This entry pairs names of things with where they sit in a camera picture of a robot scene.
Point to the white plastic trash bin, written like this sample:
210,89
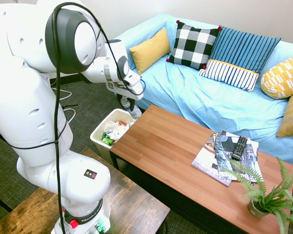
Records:
100,143

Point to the grey plant pot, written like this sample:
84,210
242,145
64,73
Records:
256,210

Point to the stack of magazines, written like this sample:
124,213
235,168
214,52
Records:
205,161

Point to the white edged magazine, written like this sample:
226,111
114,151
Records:
252,146

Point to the silver blue drink can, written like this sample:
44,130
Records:
136,112

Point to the black TV remote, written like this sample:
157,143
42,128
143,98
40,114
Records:
240,147

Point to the green snack wrapper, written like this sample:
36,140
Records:
108,141

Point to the red yellow snack wrapper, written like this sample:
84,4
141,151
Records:
122,123

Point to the black metal stand leg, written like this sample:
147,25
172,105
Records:
1,202

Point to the plain yellow pillow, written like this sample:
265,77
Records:
151,51

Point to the light blue covered sofa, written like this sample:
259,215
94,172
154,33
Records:
222,107

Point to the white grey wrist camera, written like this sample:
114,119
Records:
133,77

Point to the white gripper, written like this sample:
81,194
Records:
134,93

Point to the dark cover magazine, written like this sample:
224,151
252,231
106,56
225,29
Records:
227,156

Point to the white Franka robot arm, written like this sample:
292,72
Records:
39,102

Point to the black white checkered pillow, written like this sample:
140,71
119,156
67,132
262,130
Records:
193,46

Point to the reddish wooden coffee table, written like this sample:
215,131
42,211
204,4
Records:
175,165

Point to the blue striped pillow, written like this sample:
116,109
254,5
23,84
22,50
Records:
241,56

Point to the white crumpled plastic bag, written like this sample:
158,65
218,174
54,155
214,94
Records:
116,130

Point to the green fern plant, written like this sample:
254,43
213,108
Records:
276,195

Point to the yellow white patterned pillow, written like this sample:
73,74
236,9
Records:
283,78

